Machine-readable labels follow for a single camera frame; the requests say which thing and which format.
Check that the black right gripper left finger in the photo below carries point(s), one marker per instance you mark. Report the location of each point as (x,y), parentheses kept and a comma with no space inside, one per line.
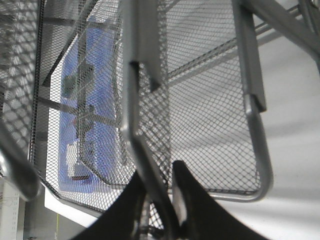
(121,221)

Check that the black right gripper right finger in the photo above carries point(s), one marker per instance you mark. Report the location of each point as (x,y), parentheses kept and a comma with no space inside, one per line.
(199,216)

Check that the silver mesh tray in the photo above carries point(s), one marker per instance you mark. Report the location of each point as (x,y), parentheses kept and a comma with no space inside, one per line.
(188,87)

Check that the white circuit breaker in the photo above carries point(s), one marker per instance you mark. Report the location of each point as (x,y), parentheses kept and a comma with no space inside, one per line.
(76,170)

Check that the blue plastic tray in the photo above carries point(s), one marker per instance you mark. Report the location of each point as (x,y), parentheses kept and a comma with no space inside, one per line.
(92,119)

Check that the green and beige switch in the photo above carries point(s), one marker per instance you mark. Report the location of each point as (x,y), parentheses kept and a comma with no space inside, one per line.
(71,85)

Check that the silver rack frame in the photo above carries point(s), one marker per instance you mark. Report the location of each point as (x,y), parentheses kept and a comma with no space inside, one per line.
(19,44)

